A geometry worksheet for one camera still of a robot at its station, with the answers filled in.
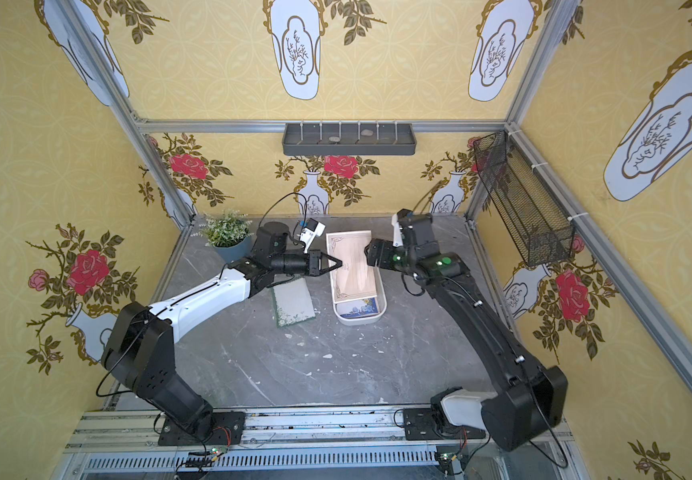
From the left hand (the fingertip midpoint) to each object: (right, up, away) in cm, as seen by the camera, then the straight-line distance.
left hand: (345, 266), depth 78 cm
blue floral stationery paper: (+3, -14, +15) cm, 21 cm away
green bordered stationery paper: (-17, -13, +19) cm, 29 cm away
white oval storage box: (+11, -12, +13) cm, 20 cm away
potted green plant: (-37, +9, +17) cm, 42 cm away
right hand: (+8, +3, -1) cm, 9 cm away
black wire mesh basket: (+55, +9, +6) cm, 56 cm away
